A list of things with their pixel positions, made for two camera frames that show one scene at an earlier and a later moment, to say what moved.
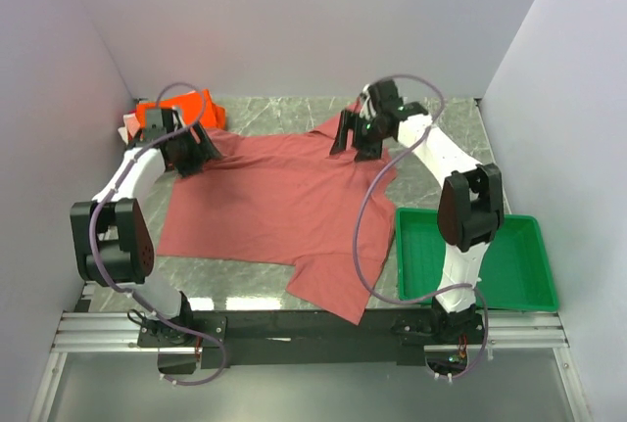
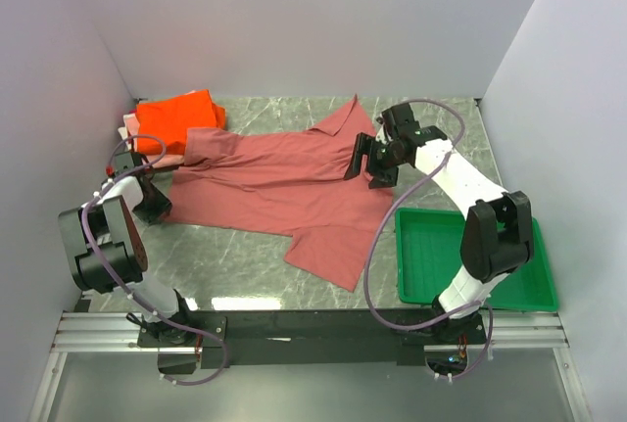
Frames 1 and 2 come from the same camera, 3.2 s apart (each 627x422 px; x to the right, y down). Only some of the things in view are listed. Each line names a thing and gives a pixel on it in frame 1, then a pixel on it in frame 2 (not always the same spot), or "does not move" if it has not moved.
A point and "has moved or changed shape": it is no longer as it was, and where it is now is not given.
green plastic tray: x=517 y=274 does not move
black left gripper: x=203 y=152 to x=162 y=205
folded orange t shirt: x=197 y=108 does not move
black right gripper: x=353 y=121 to x=363 y=145
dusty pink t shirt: x=290 y=200 has moved or changed shape
